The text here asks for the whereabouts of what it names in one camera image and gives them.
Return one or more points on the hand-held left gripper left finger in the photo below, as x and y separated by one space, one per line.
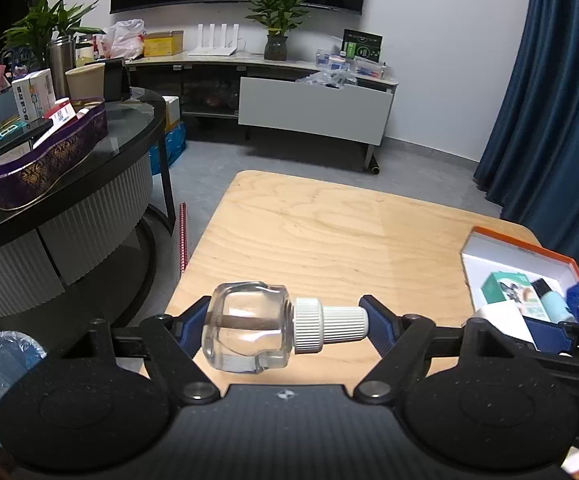
197 327

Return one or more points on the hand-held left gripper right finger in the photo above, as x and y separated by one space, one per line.
377 327

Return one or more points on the plain white small box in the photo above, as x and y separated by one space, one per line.
504 322

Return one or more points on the clear glass bottle white cap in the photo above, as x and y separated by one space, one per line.
249 330

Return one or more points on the green white cartoon card box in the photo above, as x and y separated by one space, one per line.
504 287

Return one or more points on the orange white cardboard box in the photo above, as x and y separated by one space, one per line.
509 260

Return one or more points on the red patterned stick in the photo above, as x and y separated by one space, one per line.
184 237

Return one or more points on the black glass coffee table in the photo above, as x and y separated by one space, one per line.
69 240

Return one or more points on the black rolled mat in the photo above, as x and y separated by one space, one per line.
374 166

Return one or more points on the blue plastic bag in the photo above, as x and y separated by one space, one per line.
169 147

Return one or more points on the white yellow cardboard box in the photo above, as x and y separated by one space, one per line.
172 112

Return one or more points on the purple gold patterned tin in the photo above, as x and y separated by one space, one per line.
44 165

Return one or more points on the blue curtain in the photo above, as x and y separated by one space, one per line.
554 110

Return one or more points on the grey white television stand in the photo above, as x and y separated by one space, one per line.
314 110

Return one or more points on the red white small box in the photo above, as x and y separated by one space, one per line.
64 112

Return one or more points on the clear plastic bags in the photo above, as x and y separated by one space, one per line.
327 79

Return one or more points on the white red small carton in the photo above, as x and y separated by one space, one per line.
369 67

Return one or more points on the black flat device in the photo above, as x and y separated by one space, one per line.
14 140

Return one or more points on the beige paper cup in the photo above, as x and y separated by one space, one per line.
85 82

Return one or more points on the white blue small box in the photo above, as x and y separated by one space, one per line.
333 60

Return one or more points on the dark green box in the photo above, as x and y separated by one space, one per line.
362 45

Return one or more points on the white router with antennas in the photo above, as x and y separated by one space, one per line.
214 45

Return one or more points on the white printed carton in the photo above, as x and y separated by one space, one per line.
34 95

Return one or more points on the stainless steel thermos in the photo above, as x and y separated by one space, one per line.
61 67

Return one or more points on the white red plastic bag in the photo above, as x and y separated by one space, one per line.
124 40

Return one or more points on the potted plant in dark pot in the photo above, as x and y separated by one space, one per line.
279 15

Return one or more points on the leafy green plant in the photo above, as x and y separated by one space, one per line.
44 20

